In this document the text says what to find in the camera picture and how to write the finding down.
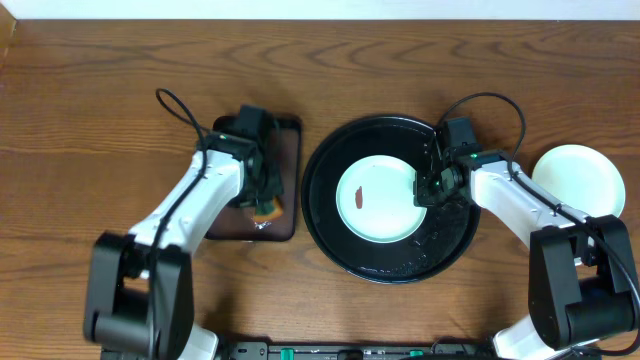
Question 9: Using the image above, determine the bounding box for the green and orange sponge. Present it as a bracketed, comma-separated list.
[253, 196, 284, 223]

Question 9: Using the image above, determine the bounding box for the mint green plate front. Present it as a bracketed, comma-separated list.
[336, 155, 427, 244]

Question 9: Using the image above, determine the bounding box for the mint green plate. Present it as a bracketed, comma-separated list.
[532, 144, 626, 217]
[336, 155, 427, 244]

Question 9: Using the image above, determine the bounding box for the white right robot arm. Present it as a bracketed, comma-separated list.
[413, 145, 639, 359]

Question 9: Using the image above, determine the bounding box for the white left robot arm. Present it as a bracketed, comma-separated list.
[83, 130, 281, 359]

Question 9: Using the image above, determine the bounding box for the round black tray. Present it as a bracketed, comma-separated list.
[300, 114, 480, 284]

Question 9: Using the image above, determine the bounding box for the rectangular black water tray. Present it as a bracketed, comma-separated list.
[205, 114, 302, 242]

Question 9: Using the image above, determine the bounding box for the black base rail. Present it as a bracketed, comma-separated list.
[99, 334, 604, 360]

